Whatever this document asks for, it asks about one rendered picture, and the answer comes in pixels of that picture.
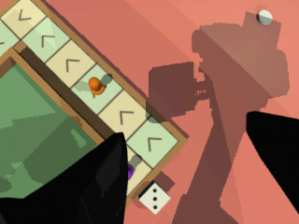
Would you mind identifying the orange pawn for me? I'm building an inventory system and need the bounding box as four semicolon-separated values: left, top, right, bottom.
89;77;105;94

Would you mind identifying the purple pawn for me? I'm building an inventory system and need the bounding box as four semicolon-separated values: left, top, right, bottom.
128;164;135;179

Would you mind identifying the grey die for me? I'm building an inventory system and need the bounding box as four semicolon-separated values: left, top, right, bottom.
138;179;171;214

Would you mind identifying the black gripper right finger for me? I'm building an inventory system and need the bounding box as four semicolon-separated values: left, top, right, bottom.
246;111;299;214

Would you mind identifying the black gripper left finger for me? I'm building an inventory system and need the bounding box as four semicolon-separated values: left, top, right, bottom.
0;132;128;224

